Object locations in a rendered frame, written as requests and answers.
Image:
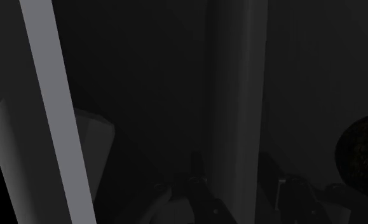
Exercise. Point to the dark round mottled object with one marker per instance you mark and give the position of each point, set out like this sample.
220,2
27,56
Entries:
362,155

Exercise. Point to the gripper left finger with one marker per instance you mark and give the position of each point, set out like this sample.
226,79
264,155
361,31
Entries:
199,192

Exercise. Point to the grey faceted cylinder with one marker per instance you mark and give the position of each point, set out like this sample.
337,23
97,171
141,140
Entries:
97,145

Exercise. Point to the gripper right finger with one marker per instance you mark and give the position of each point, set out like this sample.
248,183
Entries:
298,198

